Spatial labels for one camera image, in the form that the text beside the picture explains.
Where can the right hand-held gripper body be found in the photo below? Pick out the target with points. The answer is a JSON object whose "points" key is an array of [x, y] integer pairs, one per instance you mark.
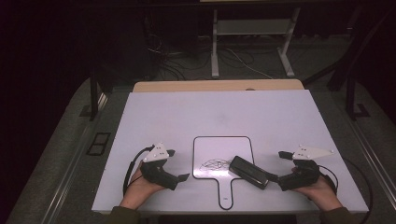
{"points": [[300, 179]]}

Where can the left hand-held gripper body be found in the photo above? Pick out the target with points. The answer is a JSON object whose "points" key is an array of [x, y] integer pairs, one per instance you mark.
{"points": [[157, 174]]}

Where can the black whiteboard eraser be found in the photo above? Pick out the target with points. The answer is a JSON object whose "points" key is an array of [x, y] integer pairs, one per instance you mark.
{"points": [[249, 171]]}

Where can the white paddle-shaped whiteboard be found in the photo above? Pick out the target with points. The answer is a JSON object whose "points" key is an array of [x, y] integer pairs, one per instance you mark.
{"points": [[218, 149]]}

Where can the person's left hand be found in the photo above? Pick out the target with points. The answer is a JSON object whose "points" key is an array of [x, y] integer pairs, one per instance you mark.
{"points": [[137, 191]]}

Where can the person's right hand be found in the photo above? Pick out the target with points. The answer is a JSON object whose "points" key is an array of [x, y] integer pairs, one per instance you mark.
{"points": [[323, 194]]}

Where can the wooden table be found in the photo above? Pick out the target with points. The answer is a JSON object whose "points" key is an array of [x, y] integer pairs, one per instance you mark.
{"points": [[218, 85]]}

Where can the black metal stand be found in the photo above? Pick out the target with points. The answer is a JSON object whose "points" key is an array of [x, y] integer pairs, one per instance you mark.
{"points": [[351, 99], [93, 96]]}

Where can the white metal stand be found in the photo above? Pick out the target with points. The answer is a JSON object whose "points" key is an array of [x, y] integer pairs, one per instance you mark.
{"points": [[253, 26]]}

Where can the black rectangular floor frame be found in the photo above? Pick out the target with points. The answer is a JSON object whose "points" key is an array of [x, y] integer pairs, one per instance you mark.
{"points": [[99, 143]]}

